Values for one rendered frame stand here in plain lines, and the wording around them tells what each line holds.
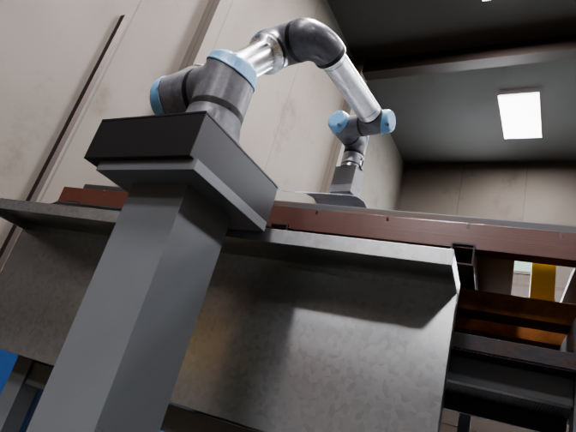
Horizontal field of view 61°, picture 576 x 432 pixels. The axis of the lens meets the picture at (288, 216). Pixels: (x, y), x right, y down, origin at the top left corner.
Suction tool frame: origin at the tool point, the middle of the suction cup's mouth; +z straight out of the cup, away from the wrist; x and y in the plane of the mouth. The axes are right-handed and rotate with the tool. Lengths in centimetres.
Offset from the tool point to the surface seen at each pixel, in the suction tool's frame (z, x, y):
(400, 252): 36, 50, -48
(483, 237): 22, 27, -56
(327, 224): 23.2, 35.1, -20.7
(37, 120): -73, 4, 264
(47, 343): 67, 53, 44
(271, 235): 36, 55, -22
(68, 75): -117, 0, 264
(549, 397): 52, 18, -69
